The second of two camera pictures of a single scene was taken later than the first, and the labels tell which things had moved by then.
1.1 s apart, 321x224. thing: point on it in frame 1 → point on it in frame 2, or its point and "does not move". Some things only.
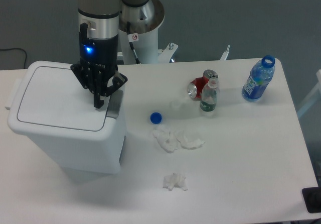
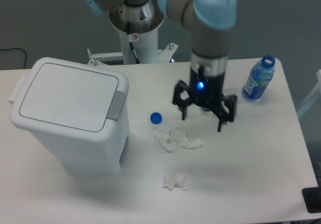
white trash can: (50, 104) does not move
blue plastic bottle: (260, 76) does not move
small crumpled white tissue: (175, 180) does not move
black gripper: (102, 51) → (206, 91)
